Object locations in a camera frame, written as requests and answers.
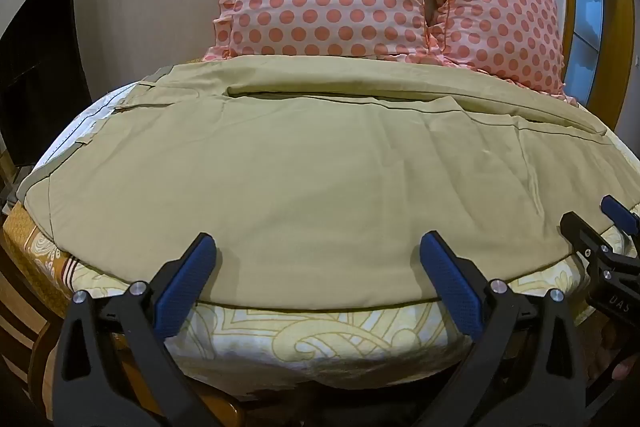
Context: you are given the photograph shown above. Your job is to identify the dark furniture panel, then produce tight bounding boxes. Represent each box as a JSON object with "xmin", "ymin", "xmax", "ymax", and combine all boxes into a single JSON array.
[{"xmin": 0, "ymin": 0, "xmax": 94, "ymax": 168}]

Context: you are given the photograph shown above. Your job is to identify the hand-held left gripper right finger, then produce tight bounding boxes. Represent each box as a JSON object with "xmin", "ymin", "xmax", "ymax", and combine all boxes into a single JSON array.
[{"xmin": 418, "ymin": 230, "xmax": 600, "ymax": 427}]

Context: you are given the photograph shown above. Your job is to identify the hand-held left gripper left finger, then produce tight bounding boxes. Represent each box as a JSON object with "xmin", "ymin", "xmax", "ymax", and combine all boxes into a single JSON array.
[{"xmin": 52, "ymin": 232, "xmax": 218, "ymax": 427}]

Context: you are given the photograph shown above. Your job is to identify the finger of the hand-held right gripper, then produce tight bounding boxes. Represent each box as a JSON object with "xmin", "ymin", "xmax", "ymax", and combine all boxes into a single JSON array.
[
  {"xmin": 599, "ymin": 194, "xmax": 640, "ymax": 237},
  {"xmin": 559, "ymin": 210, "xmax": 613, "ymax": 260}
]

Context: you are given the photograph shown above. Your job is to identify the yellow patterned bedsheet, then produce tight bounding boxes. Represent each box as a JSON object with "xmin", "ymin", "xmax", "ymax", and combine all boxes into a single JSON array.
[{"xmin": 2, "ymin": 127, "xmax": 640, "ymax": 390}]

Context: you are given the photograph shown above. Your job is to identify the wooden bed frame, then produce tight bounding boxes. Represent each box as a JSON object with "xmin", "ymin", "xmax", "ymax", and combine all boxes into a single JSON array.
[{"xmin": 0, "ymin": 147, "xmax": 246, "ymax": 427}]

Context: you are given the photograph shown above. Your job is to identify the khaki pants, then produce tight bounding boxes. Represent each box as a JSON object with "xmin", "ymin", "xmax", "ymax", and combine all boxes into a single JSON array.
[{"xmin": 17, "ymin": 56, "xmax": 627, "ymax": 311}]

